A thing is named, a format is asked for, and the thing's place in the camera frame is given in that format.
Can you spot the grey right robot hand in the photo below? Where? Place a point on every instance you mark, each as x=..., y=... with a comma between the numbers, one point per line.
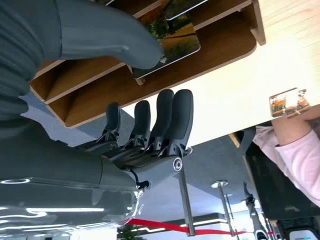
x=50, y=159

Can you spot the wooden slotted card holder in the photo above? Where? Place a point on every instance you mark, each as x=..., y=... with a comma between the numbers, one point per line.
x=225, y=43

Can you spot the person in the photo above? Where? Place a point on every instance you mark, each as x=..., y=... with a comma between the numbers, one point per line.
x=300, y=165

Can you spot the green plant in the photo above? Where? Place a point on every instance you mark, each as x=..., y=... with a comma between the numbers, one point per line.
x=127, y=233

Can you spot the red barrier strip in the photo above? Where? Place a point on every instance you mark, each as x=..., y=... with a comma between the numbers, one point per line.
x=160, y=226

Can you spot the short yellow floor tape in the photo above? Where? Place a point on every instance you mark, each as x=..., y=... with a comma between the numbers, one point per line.
x=234, y=139

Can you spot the black white standing device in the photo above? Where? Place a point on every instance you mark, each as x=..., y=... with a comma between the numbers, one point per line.
x=255, y=218

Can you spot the chrome stanchion post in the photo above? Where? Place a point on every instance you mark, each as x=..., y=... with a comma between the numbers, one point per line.
x=186, y=198
x=220, y=184
x=229, y=207

